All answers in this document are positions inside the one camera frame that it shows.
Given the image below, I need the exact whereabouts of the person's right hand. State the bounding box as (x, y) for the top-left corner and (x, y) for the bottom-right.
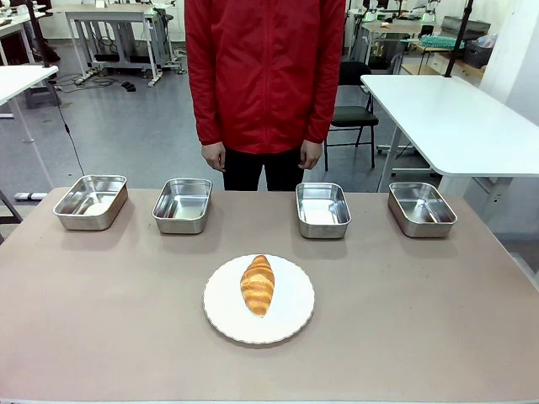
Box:
(200, 141), (227, 173)

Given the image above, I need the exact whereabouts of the person's left hand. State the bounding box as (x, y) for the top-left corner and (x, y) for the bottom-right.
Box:
(298, 141), (324, 171)

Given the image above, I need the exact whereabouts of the person's right forearm red sleeve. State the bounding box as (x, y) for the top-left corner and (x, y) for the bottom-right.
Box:
(187, 71), (226, 147)

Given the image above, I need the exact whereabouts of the person's left forearm red sleeve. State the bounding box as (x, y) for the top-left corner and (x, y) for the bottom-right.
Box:
(303, 71), (340, 146)

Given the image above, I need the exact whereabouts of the steel rectangular container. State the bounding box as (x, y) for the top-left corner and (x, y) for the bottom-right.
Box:
(152, 178), (214, 236)
(52, 174), (129, 231)
(295, 182), (353, 240)
(387, 181), (458, 239)

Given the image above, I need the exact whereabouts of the golden croissant bread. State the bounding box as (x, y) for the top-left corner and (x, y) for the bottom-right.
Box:
(239, 254), (276, 318)

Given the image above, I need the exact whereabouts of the black folding chair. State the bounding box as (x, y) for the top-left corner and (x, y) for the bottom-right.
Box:
(323, 61), (380, 172)

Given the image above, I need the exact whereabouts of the person in red jacket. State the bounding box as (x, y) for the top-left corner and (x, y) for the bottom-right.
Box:
(184, 0), (347, 193)

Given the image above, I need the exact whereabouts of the white table with metal legs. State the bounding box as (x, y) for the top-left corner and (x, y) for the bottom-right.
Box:
(360, 74), (539, 193)

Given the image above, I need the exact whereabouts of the grey workbench desk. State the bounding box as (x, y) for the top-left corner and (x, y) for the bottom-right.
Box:
(45, 4), (168, 88)

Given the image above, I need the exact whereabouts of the white scalloped plate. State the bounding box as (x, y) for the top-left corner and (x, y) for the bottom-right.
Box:
(203, 253), (316, 345)

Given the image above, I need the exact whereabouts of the green mesh basket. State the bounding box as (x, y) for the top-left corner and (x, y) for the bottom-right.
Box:
(419, 34), (456, 51)

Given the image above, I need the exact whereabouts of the black vertical pole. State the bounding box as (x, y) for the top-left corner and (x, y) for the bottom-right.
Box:
(444, 0), (473, 79)
(25, 0), (52, 69)

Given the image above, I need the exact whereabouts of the white table with slim legs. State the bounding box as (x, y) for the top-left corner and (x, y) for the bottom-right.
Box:
(0, 64), (60, 190)

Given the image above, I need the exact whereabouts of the black hanging cable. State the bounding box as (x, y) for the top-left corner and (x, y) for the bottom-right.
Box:
(49, 78), (87, 177)

